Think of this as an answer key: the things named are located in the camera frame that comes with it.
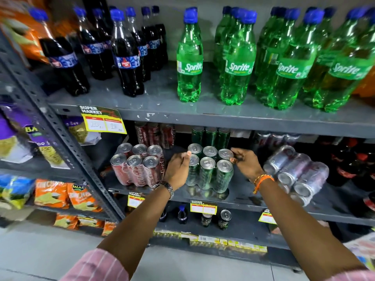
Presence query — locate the grey slotted snack rack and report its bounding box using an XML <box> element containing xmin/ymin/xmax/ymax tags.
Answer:
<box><xmin>0</xmin><ymin>30</ymin><xmax>126</xmax><ymax>229</ymax></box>

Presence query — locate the strip of yellow shelf labels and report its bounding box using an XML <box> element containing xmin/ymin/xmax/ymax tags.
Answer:
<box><xmin>152</xmin><ymin>229</ymin><xmax>268</xmax><ymax>253</ymax></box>

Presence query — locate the grey metal shelving rack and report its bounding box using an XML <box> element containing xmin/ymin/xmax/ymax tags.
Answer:
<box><xmin>35</xmin><ymin>0</ymin><xmax>375</xmax><ymax>273</ymax></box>

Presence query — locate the person's right hand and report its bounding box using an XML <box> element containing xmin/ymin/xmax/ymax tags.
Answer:
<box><xmin>230</xmin><ymin>148</ymin><xmax>266</xmax><ymax>183</ymax></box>

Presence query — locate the person's left hand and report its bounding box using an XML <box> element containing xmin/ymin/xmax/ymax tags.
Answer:
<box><xmin>163</xmin><ymin>151</ymin><xmax>192</xmax><ymax>191</ymax></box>

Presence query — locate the pink striped shirt sleeve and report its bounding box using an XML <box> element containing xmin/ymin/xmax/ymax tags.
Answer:
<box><xmin>325</xmin><ymin>269</ymin><xmax>375</xmax><ymax>281</ymax></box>
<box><xmin>60</xmin><ymin>248</ymin><xmax>129</xmax><ymax>281</ymax></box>

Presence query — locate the cluster of red-capped dark bottles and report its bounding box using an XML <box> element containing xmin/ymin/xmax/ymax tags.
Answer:
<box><xmin>326</xmin><ymin>137</ymin><xmax>375</xmax><ymax>220</ymax></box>

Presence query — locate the pack of green cans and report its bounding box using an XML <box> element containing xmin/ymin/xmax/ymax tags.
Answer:
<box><xmin>185</xmin><ymin>143</ymin><xmax>235</xmax><ymax>194</ymax></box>

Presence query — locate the tall red soda can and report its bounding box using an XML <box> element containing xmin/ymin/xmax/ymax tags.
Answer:
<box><xmin>148</xmin><ymin>123</ymin><xmax>161</xmax><ymax>146</ymax></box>
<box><xmin>161</xmin><ymin>124</ymin><xmax>176</xmax><ymax>150</ymax></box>
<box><xmin>135</xmin><ymin>122</ymin><xmax>149</xmax><ymax>145</ymax></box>

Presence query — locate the tall green soda can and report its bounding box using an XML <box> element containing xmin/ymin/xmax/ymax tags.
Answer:
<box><xmin>192</xmin><ymin>126</ymin><xmax>205</xmax><ymax>145</ymax></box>
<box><xmin>217</xmin><ymin>128</ymin><xmax>231</xmax><ymax>150</ymax></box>
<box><xmin>204</xmin><ymin>127</ymin><xmax>218</xmax><ymax>148</ymax></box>

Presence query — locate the person's left forearm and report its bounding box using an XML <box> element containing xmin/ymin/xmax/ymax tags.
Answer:
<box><xmin>97</xmin><ymin>187</ymin><xmax>171</xmax><ymax>279</ymax></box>

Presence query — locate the person's right forearm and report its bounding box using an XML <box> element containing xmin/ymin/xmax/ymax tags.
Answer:
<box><xmin>258</xmin><ymin>179</ymin><xmax>367</xmax><ymax>281</ymax></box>

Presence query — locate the orange thread bracelet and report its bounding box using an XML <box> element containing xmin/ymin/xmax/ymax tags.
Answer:
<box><xmin>253</xmin><ymin>174</ymin><xmax>275</xmax><ymax>195</ymax></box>

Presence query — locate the blue yellow snack packet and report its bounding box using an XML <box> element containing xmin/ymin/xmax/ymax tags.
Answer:
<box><xmin>0</xmin><ymin>174</ymin><xmax>36</xmax><ymax>210</ymax></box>

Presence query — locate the purple snack packet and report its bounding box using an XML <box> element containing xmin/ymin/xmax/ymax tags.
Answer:
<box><xmin>63</xmin><ymin>116</ymin><xmax>102</xmax><ymax>146</ymax></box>
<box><xmin>0</xmin><ymin>105</ymin><xmax>70</xmax><ymax>169</ymax></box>

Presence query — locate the orange snack packet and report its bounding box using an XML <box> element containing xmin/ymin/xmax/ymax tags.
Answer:
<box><xmin>78</xmin><ymin>216</ymin><xmax>105</xmax><ymax>229</ymax></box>
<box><xmin>67</xmin><ymin>183</ymin><xmax>102</xmax><ymax>213</ymax></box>
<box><xmin>54</xmin><ymin>213</ymin><xmax>79</xmax><ymax>230</ymax></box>
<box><xmin>35</xmin><ymin>179</ymin><xmax>70</xmax><ymax>209</ymax></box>
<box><xmin>102</xmin><ymin>221</ymin><xmax>117</xmax><ymax>236</ymax></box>

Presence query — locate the row of dark cola bottles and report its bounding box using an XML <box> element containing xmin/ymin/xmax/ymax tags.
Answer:
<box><xmin>29</xmin><ymin>6</ymin><xmax>169</xmax><ymax>98</ymax></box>

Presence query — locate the small blue-capped cola bottle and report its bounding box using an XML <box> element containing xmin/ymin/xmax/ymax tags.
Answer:
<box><xmin>177</xmin><ymin>204</ymin><xmax>188</xmax><ymax>225</ymax></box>

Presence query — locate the wrapped pack of silver cans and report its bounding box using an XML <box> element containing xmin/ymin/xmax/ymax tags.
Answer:
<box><xmin>263</xmin><ymin>145</ymin><xmax>330</xmax><ymax>207</ymax></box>

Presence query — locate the large yellow price tag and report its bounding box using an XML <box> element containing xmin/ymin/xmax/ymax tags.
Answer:
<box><xmin>79</xmin><ymin>105</ymin><xmax>128</xmax><ymax>134</ymax></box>

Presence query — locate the pile of orange chip bags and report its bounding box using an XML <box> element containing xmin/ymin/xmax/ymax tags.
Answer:
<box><xmin>0</xmin><ymin>0</ymin><xmax>56</xmax><ymax>64</ymax></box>

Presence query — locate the wrapped pack of red cans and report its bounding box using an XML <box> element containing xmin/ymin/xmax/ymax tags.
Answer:
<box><xmin>110</xmin><ymin>143</ymin><xmax>166</xmax><ymax>188</ymax></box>

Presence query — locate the small yellow price tag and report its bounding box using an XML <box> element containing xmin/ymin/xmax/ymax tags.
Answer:
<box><xmin>127</xmin><ymin>192</ymin><xmax>146</xmax><ymax>209</ymax></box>
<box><xmin>258</xmin><ymin>209</ymin><xmax>278</xmax><ymax>225</ymax></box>
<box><xmin>190</xmin><ymin>200</ymin><xmax>218</xmax><ymax>216</ymax></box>

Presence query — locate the cluster of silver soda cans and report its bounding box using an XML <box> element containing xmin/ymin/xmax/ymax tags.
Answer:
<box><xmin>254</xmin><ymin>132</ymin><xmax>300</xmax><ymax>150</ymax></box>

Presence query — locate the silver metal wristwatch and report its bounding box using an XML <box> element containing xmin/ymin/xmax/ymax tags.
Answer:
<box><xmin>152</xmin><ymin>181</ymin><xmax>174</xmax><ymax>200</ymax></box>

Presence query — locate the colourful printed packet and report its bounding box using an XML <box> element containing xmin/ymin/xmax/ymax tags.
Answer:
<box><xmin>344</xmin><ymin>232</ymin><xmax>375</xmax><ymax>271</ymax></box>

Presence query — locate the row of green soda bottles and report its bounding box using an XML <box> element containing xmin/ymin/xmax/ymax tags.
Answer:
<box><xmin>177</xmin><ymin>6</ymin><xmax>375</xmax><ymax>113</ymax></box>

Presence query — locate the orange drink bottle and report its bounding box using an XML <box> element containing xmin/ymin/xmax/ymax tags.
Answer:
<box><xmin>353</xmin><ymin>66</ymin><xmax>375</xmax><ymax>99</ymax></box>

